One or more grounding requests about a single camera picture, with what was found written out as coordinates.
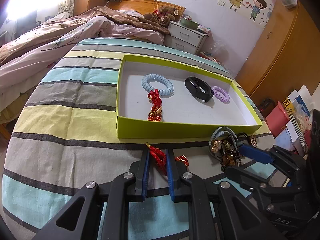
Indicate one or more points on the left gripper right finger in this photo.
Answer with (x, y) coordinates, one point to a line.
(173, 175)

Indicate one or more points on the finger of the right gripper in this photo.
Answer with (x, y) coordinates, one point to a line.
(256, 154)
(245, 179)

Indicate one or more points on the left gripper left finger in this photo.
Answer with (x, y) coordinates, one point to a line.
(142, 176)

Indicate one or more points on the black fitness band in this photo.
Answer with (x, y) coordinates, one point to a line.
(198, 88)

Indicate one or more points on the pink plastic container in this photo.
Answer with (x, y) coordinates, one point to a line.
(277, 119)

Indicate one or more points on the lime green shallow box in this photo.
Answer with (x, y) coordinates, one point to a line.
(183, 115)

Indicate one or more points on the wooden wardrobe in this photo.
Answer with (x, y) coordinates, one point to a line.
(285, 58)

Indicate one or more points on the white bedside cabinet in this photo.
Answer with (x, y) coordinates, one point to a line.
(184, 39)

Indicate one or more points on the green basin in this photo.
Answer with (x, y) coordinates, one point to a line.
(189, 24)

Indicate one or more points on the brown teddy bear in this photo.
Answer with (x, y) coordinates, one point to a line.
(164, 15)

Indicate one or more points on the pink brown duvet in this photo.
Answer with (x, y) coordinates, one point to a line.
(27, 59)

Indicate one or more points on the wooden headboard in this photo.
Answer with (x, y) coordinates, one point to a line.
(143, 6)

